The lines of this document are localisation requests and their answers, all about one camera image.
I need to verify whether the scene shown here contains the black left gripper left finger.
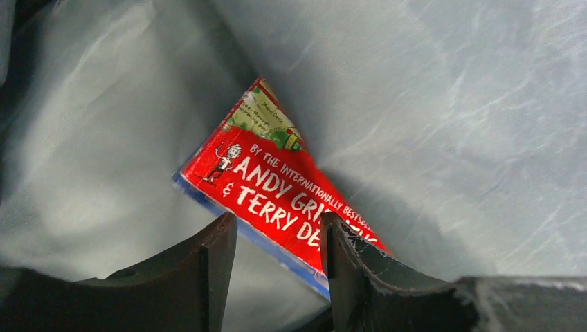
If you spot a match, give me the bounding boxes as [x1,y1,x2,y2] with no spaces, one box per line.
[1,213,237,331]

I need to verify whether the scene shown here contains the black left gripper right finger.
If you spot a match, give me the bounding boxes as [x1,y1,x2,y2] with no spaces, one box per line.
[320,212,586,331]

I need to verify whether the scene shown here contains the red sticker package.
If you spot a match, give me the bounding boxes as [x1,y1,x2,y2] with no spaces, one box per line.
[174,78,384,297]

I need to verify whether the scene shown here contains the black student backpack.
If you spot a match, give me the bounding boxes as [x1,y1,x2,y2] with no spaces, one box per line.
[1,1,586,331]

